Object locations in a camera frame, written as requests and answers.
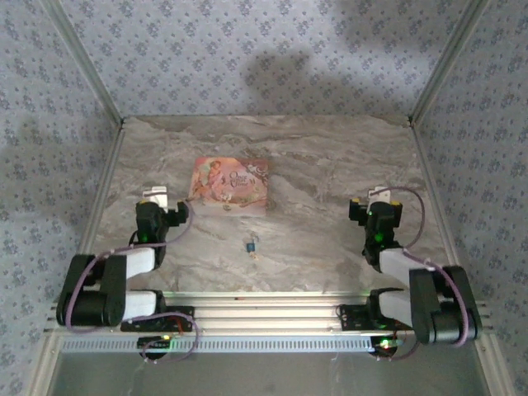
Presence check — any right controller board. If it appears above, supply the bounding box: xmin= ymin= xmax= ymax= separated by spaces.
xmin=370 ymin=336 xmax=404 ymax=356

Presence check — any controller board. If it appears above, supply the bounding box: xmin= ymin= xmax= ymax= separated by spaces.
xmin=138 ymin=336 xmax=173 ymax=351
xmin=370 ymin=336 xmax=404 ymax=356

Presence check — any left controller board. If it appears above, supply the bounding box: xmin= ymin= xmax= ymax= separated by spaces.
xmin=138 ymin=336 xmax=173 ymax=351

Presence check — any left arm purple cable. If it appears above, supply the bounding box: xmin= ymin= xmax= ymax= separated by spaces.
xmin=64 ymin=201 xmax=194 ymax=334

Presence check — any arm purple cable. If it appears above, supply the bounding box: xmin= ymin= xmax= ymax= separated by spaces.
xmin=381 ymin=186 xmax=476 ymax=347
xmin=64 ymin=201 xmax=194 ymax=334

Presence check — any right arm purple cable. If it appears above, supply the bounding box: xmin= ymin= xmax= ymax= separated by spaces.
xmin=381 ymin=186 xmax=476 ymax=347

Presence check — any aluminium table side rail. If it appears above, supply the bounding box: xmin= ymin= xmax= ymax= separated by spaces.
xmin=31 ymin=123 xmax=127 ymax=396
xmin=408 ymin=119 xmax=516 ymax=396

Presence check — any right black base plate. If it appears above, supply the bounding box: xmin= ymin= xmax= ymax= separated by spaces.
xmin=337 ymin=304 xmax=416 ymax=332

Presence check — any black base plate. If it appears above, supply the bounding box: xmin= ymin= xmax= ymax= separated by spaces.
xmin=120 ymin=305 xmax=196 ymax=332
xmin=337 ymin=304 xmax=416 ymax=332

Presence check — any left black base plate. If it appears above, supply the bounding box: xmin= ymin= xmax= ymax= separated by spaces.
xmin=120 ymin=305 xmax=196 ymax=332

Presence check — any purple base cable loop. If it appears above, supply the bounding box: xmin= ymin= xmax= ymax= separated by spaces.
xmin=141 ymin=312 xmax=200 ymax=365
xmin=377 ymin=329 xmax=421 ymax=363

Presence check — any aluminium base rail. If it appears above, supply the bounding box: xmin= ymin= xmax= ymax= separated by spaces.
xmin=45 ymin=290 xmax=496 ymax=333

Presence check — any slotted grey cable duct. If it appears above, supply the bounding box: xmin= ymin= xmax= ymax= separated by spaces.
xmin=61 ymin=336 xmax=379 ymax=355

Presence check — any aluminium frame post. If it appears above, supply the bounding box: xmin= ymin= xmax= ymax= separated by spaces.
xmin=40 ymin=0 xmax=127 ymax=130
xmin=408 ymin=0 xmax=492 ymax=125

